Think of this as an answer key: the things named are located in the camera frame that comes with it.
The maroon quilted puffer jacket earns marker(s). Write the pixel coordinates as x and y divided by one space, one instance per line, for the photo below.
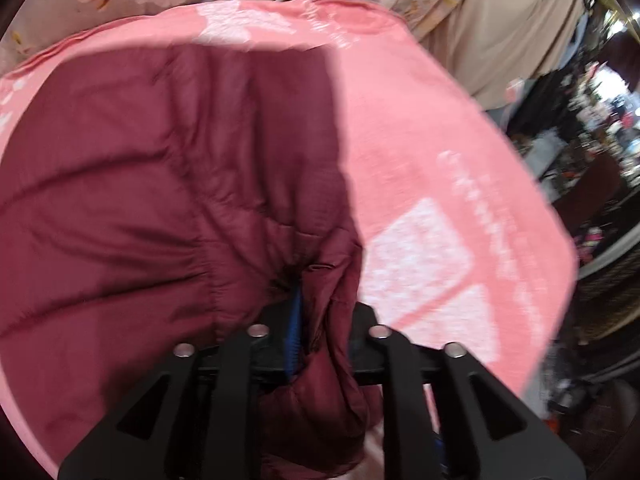
150 185

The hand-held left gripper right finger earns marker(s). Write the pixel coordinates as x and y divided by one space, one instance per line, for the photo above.
400 385

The pink patterned blanket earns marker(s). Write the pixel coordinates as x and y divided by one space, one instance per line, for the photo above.
425 160

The cluttered dark shelves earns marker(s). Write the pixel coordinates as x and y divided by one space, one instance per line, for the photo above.
600 160

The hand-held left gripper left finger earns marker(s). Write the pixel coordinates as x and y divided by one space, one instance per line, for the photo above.
295 332

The beige cloth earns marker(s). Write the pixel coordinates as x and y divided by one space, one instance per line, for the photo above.
510 35

